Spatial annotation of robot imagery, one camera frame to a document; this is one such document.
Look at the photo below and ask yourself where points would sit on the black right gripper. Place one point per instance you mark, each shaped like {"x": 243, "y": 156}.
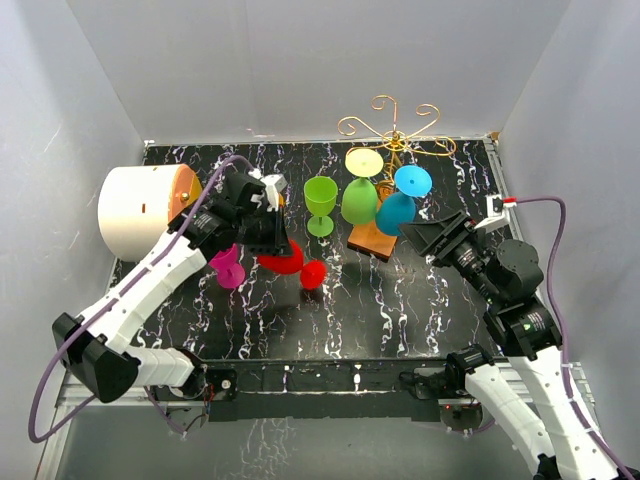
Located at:
{"x": 424, "y": 235}

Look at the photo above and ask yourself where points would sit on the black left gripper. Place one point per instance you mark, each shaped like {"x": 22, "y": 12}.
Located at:
{"x": 279, "y": 241}

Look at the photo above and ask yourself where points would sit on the red plastic wine glass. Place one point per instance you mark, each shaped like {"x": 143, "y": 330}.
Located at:
{"x": 311, "y": 273}

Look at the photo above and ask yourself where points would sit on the blue plastic wine glass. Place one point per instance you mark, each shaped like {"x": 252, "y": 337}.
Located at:
{"x": 411, "y": 182}

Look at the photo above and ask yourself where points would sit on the green wine glass front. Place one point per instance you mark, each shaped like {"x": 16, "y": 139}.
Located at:
{"x": 359, "y": 202}

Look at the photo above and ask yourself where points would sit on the green wine glass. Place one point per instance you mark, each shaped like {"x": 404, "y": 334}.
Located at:
{"x": 359, "y": 202}
{"x": 320, "y": 194}

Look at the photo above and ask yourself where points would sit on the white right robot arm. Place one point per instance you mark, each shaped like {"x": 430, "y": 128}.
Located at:
{"x": 553, "y": 432}

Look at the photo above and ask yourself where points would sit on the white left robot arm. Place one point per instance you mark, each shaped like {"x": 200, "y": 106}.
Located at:
{"x": 95, "y": 345}

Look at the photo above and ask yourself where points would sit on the pink plastic wine glass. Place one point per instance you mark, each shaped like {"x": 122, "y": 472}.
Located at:
{"x": 230, "y": 273}

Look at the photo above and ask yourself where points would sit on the orange wooden rack base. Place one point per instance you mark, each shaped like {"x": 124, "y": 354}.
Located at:
{"x": 368, "y": 239}

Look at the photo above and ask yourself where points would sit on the green wine glass near rack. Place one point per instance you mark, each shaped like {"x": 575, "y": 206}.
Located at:
{"x": 320, "y": 194}

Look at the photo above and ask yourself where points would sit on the white cylinder with coloured lid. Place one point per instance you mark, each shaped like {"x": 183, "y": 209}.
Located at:
{"x": 136, "y": 203}

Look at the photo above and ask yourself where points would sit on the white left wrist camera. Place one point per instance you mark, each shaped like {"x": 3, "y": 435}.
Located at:
{"x": 274, "y": 184}

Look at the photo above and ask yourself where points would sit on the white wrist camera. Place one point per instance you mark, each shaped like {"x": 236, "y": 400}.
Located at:
{"x": 498, "y": 213}
{"x": 274, "y": 184}

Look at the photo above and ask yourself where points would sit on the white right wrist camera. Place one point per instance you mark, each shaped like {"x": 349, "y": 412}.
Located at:
{"x": 498, "y": 213}

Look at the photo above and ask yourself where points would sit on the gold wire wine glass rack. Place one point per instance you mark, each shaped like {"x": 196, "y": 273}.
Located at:
{"x": 394, "y": 139}

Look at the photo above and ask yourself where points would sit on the black front mounting rail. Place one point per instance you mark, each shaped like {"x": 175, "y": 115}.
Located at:
{"x": 317, "y": 389}

